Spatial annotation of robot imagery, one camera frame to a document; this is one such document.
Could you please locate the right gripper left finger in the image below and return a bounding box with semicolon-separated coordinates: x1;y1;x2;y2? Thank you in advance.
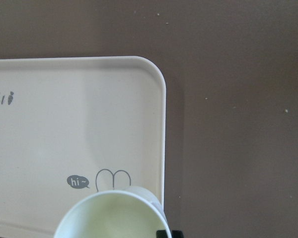
156;230;168;238

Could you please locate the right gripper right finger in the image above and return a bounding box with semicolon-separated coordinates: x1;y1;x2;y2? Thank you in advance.
171;230;183;238

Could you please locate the pale yellow plastic cup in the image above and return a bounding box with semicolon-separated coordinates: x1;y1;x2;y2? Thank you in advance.
54;186;172;238

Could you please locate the cream rabbit tray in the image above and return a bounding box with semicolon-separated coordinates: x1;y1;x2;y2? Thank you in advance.
0;56;166;238

